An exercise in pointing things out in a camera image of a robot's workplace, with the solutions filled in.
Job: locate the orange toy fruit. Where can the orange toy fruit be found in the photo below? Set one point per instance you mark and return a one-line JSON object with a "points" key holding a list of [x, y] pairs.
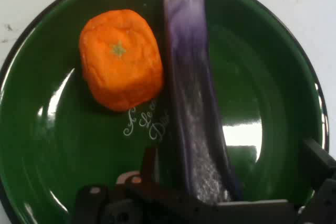
{"points": [[120, 61]]}

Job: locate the purple toy eggplant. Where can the purple toy eggplant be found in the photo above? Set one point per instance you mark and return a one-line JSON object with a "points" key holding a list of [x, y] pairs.
{"points": [[189, 64]]}

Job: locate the green enamel plate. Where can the green enamel plate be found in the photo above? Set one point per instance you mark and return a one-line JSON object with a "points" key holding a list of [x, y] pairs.
{"points": [[249, 51]]}

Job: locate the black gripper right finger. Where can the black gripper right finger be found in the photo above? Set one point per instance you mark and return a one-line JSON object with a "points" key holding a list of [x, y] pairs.
{"points": [[324, 182]]}

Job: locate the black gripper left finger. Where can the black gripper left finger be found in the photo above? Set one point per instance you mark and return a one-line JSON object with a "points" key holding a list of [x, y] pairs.
{"points": [[113, 203]]}

